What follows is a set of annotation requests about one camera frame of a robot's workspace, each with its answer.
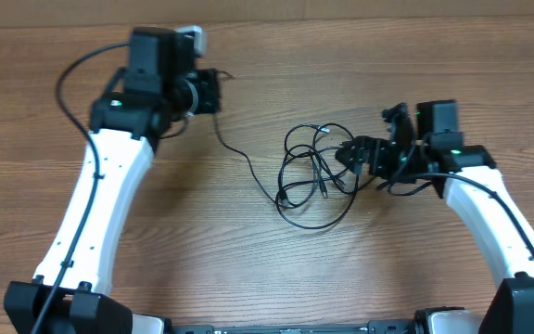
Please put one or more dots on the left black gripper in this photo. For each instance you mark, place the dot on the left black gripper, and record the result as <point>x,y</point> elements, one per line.
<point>209,84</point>

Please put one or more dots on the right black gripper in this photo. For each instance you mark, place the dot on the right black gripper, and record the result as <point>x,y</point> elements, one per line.
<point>360,147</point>

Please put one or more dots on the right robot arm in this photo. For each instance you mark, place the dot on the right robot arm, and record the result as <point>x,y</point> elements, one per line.
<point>430,147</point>

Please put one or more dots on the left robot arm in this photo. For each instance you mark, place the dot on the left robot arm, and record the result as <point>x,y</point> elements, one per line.
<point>160,85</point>

